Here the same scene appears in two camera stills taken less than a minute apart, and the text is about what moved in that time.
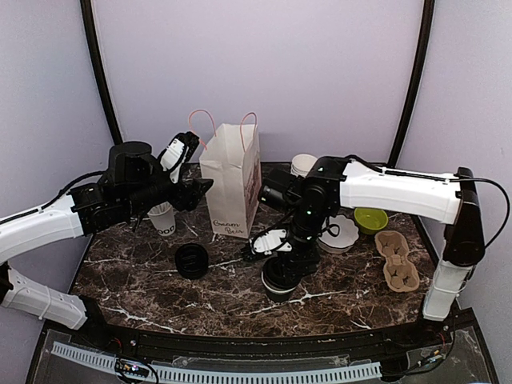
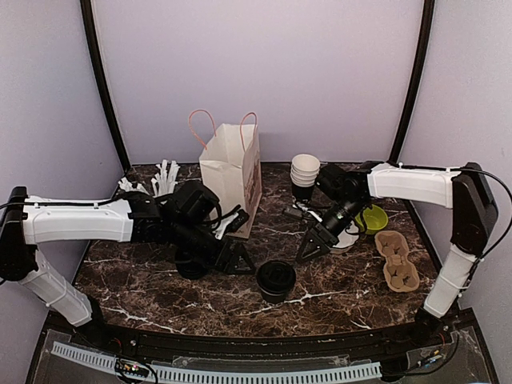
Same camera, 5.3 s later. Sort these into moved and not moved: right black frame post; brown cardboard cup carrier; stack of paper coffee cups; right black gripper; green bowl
Moved: right black gripper
Not moved: green bowl; brown cardboard cup carrier; stack of paper coffee cups; right black frame post
